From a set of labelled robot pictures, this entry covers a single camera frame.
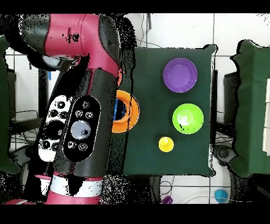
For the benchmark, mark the orange-red shallow bowl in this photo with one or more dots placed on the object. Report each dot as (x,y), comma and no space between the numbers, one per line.
(119,78)

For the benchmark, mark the small dark blue bowl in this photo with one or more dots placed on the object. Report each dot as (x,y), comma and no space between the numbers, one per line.
(115,109)

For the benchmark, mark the large yellow-orange bowl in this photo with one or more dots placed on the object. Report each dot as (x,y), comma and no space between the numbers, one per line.
(134,112)

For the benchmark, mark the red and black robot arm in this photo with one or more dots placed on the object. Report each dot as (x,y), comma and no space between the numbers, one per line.
(84,84)

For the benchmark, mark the green cloth side table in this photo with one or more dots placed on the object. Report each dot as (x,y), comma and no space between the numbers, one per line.
(4,105)
(251,105)

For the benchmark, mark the purple bowl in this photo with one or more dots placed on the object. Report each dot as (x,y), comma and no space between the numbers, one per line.
(180,75)

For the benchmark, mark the dark green tablecloth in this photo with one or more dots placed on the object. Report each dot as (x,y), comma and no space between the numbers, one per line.
(147,148)

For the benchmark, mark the yellow cup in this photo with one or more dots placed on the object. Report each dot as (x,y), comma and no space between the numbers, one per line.
(166,145)

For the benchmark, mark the green bowl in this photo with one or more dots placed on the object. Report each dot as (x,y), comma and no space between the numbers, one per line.
(194,114)

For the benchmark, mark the purple cup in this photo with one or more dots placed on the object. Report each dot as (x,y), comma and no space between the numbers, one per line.
(167,200)

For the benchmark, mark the blue cup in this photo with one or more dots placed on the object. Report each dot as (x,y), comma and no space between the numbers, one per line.
(221,195)

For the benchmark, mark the black table frame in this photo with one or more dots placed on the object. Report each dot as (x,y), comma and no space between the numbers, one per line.
(43,95)
(231,95)

